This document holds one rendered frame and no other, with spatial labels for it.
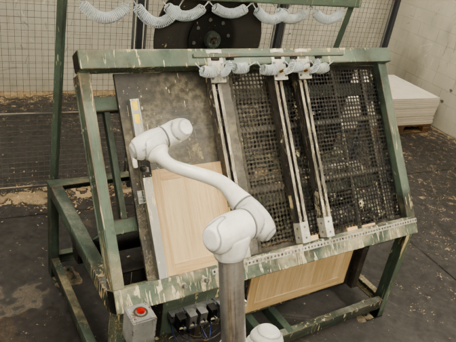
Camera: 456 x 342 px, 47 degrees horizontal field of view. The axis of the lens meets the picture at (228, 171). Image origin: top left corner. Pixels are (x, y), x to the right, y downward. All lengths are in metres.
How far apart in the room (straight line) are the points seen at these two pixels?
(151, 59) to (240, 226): 1.22
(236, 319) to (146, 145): 0.80
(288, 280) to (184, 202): 1.14
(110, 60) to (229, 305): 1.38
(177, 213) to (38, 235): 2.00
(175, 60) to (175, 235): 0.95
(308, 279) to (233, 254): 1.89
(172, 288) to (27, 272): 1.71
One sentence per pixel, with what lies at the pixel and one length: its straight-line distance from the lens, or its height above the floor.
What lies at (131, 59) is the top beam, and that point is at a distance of 2.79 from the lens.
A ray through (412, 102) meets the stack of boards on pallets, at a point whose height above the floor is 0.50.
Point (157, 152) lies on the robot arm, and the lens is 2.21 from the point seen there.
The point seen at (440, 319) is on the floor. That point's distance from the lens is 4.59.
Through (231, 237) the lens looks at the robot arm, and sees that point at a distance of 1.92.
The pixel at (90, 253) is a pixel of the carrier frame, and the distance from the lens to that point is 3.09.
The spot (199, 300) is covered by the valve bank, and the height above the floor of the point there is 0.75.
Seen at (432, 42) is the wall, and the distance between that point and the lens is 8.83.
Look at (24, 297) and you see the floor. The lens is 4.03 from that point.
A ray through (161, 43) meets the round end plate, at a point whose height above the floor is 1.82.
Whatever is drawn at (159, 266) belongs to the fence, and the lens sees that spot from 2.75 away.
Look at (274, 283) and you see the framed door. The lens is 3.59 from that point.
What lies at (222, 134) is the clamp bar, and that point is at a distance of 2.94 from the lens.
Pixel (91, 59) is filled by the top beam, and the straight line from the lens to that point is 2.72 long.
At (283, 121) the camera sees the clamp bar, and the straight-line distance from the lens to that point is 3.19.
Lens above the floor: 2.68
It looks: 27 degrees down
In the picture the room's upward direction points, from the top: 9 degrees clockwise
